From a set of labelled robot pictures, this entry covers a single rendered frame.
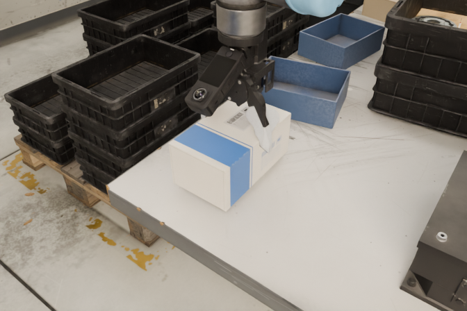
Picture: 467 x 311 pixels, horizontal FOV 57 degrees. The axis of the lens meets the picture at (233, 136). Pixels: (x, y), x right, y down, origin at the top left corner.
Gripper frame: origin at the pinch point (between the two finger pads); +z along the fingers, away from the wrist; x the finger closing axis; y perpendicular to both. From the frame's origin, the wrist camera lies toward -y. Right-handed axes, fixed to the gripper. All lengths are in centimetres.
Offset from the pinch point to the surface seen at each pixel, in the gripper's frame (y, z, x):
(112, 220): 14, 78, 68
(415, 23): 35.0, -14.7, -17.8
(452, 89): 36.0, -3.1, -27.7
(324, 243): -4.5, 8.2, -21.7
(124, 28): 54, 19, 92
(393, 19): 34.6, -14.7, -13.6
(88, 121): 13, 30, 66
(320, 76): 37.2, 3.6, 1.1
